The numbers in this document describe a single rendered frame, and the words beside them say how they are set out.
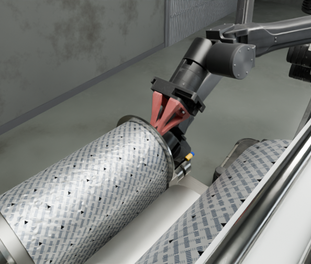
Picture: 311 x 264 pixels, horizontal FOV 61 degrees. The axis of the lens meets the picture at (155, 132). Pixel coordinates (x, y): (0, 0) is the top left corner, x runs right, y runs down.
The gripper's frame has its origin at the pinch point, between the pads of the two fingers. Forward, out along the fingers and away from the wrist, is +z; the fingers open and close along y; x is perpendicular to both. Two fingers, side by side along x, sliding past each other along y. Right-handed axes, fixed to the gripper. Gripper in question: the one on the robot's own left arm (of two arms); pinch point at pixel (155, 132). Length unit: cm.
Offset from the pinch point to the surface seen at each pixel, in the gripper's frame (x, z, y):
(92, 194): 13.7, 12.4, -5.0
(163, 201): 2.6, 9.4, -9.7
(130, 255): 9.5, 16.6, -12.4
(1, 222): 21.1, 19.4, -1.3
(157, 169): 4.4, 5.5, -6.7
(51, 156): -120, 55, 152
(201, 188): -42.8, 6.1, 0.2
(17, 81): -98, 16, 219
